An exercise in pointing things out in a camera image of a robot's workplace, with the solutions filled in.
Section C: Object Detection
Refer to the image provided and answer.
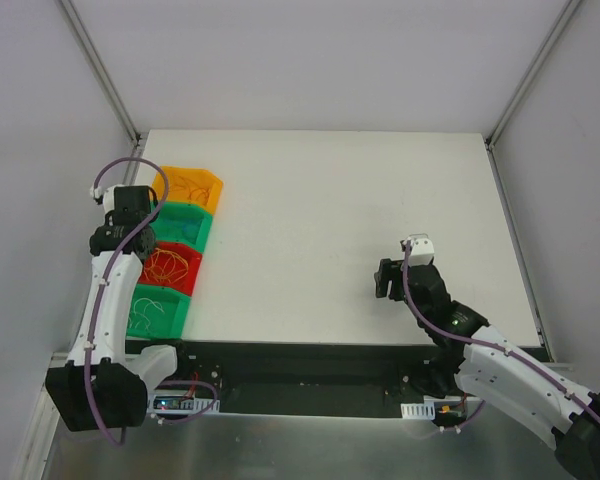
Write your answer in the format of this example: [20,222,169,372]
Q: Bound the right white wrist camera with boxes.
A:
[401,234,435,267]

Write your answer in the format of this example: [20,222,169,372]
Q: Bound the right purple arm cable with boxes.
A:
[399,241,600,466]

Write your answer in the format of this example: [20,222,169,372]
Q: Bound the right white cable duct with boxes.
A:
[400,401,436,421]

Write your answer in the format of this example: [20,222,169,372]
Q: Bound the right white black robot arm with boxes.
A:
[374,259,600,479]

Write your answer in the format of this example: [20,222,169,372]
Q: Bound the white cable duct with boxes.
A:
[400,401,436,421]
[147,394,220,415]

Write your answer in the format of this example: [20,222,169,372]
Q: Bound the aluminium front rail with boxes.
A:
[9,351,576,480]

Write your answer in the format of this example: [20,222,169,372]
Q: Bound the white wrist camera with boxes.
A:
[401,234,435,267]
[89,185,118,213]

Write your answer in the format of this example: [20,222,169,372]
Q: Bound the left aluminium frame post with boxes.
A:
[55,0,142,147]

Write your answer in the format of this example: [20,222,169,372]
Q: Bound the upper green plastic bin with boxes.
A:
[151,202,213,253]

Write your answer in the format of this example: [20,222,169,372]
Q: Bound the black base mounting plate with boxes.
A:
[144,340,481,415]

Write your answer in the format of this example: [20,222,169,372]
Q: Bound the aluminium frame post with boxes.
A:
[55,0,142,147]
[485,0,584,151]

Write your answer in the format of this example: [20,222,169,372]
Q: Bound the blue thin cable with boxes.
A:
[159,219,203,241]

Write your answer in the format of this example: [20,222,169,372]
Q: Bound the left white cable duct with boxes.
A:
[147,394,220,415]

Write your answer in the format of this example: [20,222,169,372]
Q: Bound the green plastic bin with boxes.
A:
[151,202,213,253]
[126,284,191,340]

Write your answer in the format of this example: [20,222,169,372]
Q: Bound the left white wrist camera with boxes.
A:
[89,185,118,213]

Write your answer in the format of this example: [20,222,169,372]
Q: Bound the white thin cable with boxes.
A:
[128,296,167,333]

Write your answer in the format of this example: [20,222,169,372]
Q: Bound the orange plastic bin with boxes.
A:
[152,166,224,215]

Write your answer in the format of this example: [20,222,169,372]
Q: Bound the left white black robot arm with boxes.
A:
[45,186,192,432]

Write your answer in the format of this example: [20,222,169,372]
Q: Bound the lower green plastic bin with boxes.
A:
[126,284,191,340]

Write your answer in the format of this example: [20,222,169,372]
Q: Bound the right aluminium frame post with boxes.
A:
[485,0,584,151]

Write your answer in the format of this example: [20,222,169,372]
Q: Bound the red plastic bin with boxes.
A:
[138,242,203,297]

